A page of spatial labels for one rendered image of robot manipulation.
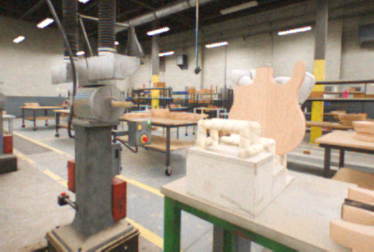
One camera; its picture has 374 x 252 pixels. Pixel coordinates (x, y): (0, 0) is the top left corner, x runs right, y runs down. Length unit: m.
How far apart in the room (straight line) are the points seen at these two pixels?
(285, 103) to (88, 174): 1.36
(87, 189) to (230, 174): 1.24
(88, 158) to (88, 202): 0.32
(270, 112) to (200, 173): 0.44
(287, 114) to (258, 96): 0.15
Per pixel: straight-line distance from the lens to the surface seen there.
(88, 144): 1.68
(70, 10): 2.01
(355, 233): 0.68
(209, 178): 0.78
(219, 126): 0.73
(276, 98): 1.02
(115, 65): 1.25
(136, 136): 1.68
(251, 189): 0.71
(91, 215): 1.86
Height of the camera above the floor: 1.28
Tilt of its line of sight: 3 degrees down
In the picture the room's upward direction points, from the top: 1 degrees clockwise
